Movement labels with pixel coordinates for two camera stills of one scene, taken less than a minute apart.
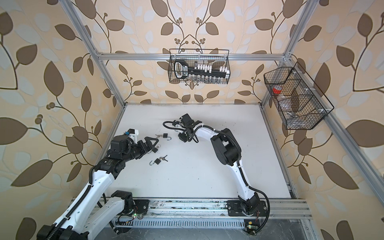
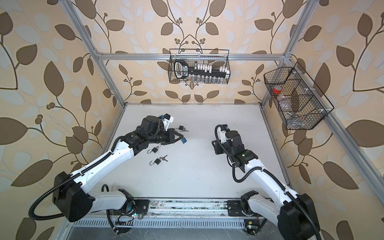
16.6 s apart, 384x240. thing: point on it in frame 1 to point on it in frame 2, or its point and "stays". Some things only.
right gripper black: x=184 y=139 to x=217 y=147
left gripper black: x=147 y=148 to x=171 y=135
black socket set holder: x=182 y=69 stays
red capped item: x=277 y=89 stays
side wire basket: x=300 y=103 stays
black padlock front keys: x=157 y=161 stays
